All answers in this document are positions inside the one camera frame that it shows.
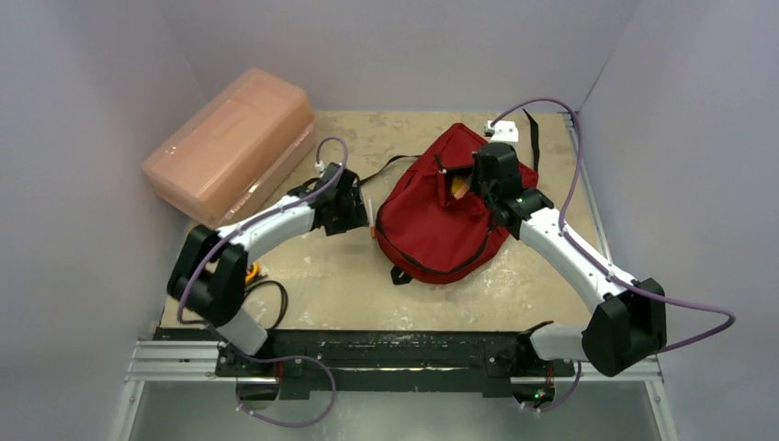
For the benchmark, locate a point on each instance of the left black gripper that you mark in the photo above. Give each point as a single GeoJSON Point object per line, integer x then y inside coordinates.
{"type": "Point", "coordinates": [356, 217]}

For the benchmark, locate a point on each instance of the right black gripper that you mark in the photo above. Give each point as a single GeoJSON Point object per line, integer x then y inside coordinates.
{"type": "Point", "coordinates": [482, 180]}

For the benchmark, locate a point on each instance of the orange booklet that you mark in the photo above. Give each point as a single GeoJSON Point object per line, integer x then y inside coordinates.
{"type": "Point", "coordinates": [460, 186]}

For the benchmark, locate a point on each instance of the red backpack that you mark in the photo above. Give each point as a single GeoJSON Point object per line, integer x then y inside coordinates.
{"type": "Point", "coordinates": [428, 235]}

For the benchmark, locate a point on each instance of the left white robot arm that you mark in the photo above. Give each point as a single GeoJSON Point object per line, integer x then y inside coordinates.
{"type": "Point", "coordinates": [208, 277]}

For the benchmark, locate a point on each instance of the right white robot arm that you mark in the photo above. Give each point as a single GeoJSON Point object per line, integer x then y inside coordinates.
{"type": "Point", "coordinates": [628, 317]}

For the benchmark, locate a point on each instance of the yellow tape measure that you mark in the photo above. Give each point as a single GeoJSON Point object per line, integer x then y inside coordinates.
{"type": "Point", "coordinates": [253, 272]}

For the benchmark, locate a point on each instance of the pink translucent storage box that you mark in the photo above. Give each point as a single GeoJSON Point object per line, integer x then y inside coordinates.
{"type": "Point", "coordinates": [227, 160]}

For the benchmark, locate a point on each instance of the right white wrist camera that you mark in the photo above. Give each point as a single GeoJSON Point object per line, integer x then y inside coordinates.
{"type": "Point", "coordinates": [501, 131]}

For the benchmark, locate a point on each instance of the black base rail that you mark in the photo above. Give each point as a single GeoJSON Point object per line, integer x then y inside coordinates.
{"type": "Point", "coordinates": [491, 364]}

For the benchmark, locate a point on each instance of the aluminium frame rail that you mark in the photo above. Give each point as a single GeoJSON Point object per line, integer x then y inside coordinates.
{"type": "Point", "coordinates": [157, 361]}

